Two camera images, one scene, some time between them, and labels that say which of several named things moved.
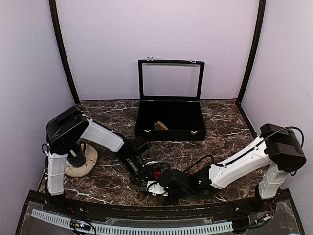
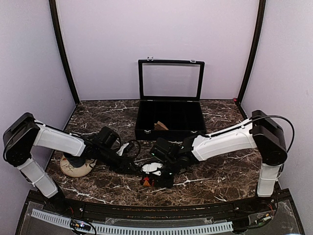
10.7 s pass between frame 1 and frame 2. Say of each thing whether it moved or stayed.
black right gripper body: moved
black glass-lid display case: stayed
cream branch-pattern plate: stayed
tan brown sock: stayed
